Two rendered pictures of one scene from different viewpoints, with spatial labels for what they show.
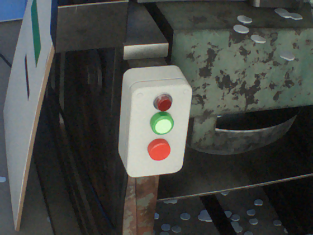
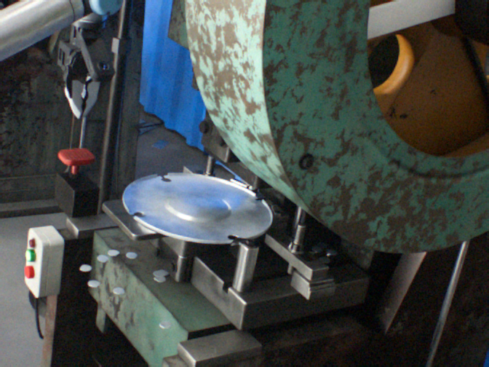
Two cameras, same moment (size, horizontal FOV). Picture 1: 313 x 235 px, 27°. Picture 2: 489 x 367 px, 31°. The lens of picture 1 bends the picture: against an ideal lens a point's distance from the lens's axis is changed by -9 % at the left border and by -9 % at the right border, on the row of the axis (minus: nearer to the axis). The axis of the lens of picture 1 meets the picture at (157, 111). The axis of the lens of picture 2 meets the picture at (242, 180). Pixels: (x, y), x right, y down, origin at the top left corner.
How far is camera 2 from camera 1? 1.81 m
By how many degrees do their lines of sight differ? 63
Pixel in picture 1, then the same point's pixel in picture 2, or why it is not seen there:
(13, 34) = not seen: hidden behind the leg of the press
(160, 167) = (32, 287)
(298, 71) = (137, 316)
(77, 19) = (61, 187)
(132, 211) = (46, 327)
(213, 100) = (103, 297)
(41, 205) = not seen: outside the picture
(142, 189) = (50, 314)
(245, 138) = not seen: outside the picture
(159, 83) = (39, 233)
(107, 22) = (68, 199)
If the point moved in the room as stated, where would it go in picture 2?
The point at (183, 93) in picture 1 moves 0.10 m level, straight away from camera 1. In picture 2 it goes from (39, 245) to (89, 247)
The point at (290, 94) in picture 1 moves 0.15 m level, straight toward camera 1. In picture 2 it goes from (132, 333) to (56, 322)
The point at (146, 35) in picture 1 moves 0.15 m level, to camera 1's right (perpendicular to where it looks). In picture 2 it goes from (84, 223) to (91, 259)
